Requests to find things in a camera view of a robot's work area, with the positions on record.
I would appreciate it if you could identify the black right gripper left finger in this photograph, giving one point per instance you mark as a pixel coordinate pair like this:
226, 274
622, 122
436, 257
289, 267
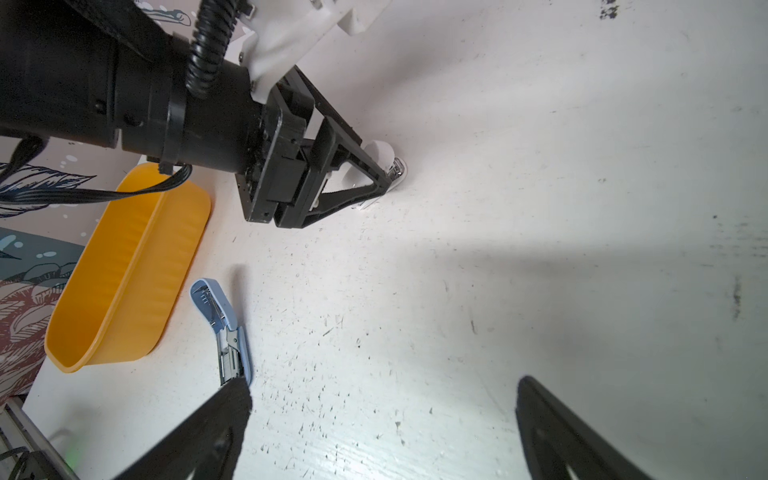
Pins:
206, 445

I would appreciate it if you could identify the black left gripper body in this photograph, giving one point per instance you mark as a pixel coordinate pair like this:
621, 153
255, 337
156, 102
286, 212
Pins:
276, 166

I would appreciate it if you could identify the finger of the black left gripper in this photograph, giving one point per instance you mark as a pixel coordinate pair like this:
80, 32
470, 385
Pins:
330, 146
307, 88

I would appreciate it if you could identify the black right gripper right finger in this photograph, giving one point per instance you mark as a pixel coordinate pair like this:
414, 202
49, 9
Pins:
557, 444

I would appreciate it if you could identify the white mini stapler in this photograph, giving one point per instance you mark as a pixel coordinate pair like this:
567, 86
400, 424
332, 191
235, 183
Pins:
349, 176

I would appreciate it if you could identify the blue mini stapler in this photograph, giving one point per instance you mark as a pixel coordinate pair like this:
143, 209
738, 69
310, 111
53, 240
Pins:
231, 339

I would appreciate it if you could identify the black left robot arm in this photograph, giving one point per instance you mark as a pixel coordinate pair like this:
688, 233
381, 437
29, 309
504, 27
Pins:
231, 99

